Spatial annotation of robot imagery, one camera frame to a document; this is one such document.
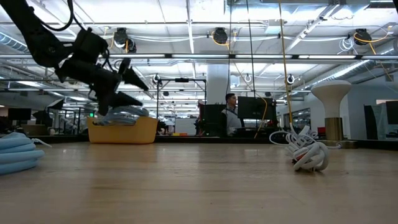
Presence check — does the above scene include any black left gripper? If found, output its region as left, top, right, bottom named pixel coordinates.
left=55, top=58, right=149, bottom=116

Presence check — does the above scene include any yellow plastic basket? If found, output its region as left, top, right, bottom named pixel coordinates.
left=86, top=116, right=159, bottom=144

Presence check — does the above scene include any person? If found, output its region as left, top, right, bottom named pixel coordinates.
left=221, top=93, right=246, bottom=137

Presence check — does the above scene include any black computer monitor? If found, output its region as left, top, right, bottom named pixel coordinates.
left=237, top=96, right=277, bottom=121
left=386, top=101, right=398, bottom=125
left=7, top=108, right=32, bottom=121

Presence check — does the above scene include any white round puck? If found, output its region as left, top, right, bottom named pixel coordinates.
left=310, top=80, right=352, bottom=141

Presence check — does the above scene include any black ceiling cable reel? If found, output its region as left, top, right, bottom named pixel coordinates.
left=112, top=27, right=137, bottom=54
left=353, top=27, right=373, bottom=46
left=212, top=27, right=229, bottom=45

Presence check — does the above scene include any black background rig frame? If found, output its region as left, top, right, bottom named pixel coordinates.
left=155, top=77, right=208, bottom=138

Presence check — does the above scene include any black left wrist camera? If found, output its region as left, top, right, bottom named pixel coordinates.
left=73, top=27, right=109, bottom=63

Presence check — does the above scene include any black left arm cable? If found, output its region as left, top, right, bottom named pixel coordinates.
left=39, top=0, right=86, bottom=32

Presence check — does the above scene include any black hanging cable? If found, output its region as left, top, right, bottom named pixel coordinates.
left=245, top=0, right=256, bottom=99

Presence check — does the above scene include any yellow hanging cord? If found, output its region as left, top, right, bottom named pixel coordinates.
left=277, top=0, right=295, bottom=125

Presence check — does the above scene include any long white looped cable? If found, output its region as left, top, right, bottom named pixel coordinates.
left=269, top=124, right=342, bottom=150

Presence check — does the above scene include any silver ventilation duct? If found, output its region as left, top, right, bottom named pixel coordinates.
left=304, top=40, right=398, bottom=91

